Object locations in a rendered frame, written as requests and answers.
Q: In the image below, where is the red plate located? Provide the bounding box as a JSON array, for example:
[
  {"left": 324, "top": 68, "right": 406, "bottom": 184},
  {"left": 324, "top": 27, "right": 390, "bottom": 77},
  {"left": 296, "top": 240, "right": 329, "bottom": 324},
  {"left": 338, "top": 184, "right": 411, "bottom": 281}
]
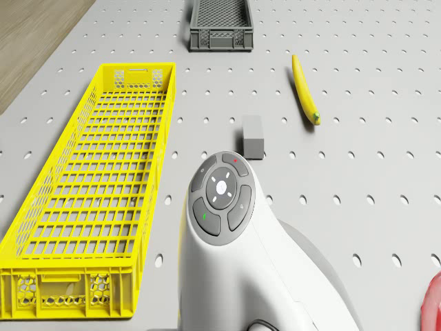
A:
[{"left": 420, "top": 270, "right": 441, "bottom": 331}]

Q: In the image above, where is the grey cube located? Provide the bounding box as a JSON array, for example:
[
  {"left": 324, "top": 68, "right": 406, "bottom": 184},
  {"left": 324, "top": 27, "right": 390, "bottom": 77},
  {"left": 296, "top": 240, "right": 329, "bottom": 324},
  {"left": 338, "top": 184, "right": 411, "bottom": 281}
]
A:
[{"left": 236, "top": 114, "right": 266, "bottom": 161}]

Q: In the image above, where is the banana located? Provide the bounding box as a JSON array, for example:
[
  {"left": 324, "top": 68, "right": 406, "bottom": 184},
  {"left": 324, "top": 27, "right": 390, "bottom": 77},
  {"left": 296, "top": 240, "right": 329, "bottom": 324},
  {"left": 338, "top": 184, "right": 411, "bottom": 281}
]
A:
[{"left": 291, "top": 53, "right": 322, "bottom": 126}]

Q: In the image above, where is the dark grey basket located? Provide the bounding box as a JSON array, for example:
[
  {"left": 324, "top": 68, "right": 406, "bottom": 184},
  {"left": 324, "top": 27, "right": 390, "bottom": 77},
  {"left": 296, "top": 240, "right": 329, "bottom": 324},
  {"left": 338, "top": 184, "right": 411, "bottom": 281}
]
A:
[{"left": 187, "top": 0, "right": 255, "bottom": 53}]

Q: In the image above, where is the yellow basket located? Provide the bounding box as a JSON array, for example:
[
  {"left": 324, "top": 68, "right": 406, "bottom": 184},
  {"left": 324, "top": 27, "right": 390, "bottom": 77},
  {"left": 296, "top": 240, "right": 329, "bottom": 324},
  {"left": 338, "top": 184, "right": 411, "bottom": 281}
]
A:
[{"left": 0, "top": 61, "right": 178, "bottom": 320}]

